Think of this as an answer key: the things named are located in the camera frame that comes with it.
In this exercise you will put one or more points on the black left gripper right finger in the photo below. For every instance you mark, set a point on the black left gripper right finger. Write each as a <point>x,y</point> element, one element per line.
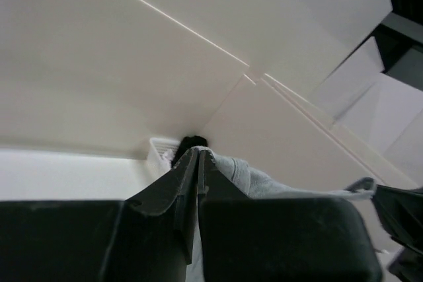
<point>277,233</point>

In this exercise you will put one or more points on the black crumpled garment in basket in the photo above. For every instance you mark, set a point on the black crumpled garment in basket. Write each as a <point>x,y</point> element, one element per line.
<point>187,143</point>

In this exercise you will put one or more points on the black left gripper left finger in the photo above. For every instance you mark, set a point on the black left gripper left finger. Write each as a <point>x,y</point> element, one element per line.
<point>86,218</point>

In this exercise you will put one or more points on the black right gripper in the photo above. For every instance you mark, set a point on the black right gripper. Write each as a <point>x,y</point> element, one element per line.
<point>400,214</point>

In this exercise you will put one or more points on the white plastic laundry basket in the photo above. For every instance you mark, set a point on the white plastic laundry basket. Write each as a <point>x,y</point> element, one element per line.
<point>156,147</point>

